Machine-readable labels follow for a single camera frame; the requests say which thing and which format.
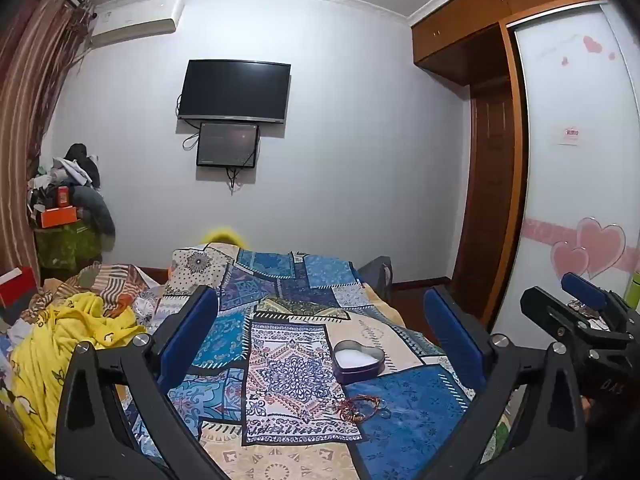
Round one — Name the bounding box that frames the striped brown curtain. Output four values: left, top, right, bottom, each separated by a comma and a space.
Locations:
0, 0, 96, 286

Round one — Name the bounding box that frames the white air conditioner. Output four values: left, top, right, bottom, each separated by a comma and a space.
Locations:
90, 0, 185, 48

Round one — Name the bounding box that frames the wooden door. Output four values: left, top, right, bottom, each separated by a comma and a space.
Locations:
450, 85, 522, 317

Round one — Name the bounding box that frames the green patterned cloth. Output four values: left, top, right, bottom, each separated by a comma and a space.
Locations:
35, 224, 104, 272

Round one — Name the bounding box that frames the orange box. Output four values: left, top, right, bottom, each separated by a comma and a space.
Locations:
40, 206, 79, 229

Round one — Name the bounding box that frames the wooden wardrobe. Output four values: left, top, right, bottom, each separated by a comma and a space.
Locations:
409, 0, 608, 328

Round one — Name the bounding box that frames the large pink heart sticker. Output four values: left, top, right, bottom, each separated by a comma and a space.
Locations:
550, 217, 628, 282

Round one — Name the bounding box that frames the patchwork patterned blanket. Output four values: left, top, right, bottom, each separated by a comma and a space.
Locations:
120, 242, 501, 480

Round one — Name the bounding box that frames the black wall television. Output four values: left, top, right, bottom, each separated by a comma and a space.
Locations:
177, 59, 292, 124

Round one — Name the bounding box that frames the small pink heart sticker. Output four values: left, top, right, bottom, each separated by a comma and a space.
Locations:
582, 35, 617, 62

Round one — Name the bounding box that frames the red string bracelet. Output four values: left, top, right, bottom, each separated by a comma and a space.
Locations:
337, 394, 386, 424

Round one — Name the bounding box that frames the large red box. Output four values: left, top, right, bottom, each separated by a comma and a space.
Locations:
0, 266, 39, 312

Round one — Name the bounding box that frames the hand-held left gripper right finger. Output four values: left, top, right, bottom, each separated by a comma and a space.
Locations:
422, 286, 588, 480

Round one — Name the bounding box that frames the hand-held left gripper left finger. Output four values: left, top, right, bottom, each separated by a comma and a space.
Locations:
55, 286, 226, 480

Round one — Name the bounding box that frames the yellow blanket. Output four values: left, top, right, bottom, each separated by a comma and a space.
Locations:
0, 291, 151, 472

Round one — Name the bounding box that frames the pile of clothes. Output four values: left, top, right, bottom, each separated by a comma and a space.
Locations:
27, 142, 117, 252

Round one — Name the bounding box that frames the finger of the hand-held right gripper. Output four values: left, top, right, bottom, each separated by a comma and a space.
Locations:
520, 287, 631, 356
561, 272, 640, 331

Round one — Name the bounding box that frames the heart-shaped metal tin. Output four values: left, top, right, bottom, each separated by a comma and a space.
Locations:
332, 340, 386, 386

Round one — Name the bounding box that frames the small black wall monitor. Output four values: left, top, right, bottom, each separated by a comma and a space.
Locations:
196, 121, 260, 168

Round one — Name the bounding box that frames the striped orange blanket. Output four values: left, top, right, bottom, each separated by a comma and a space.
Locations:
30, 261, 166, 321

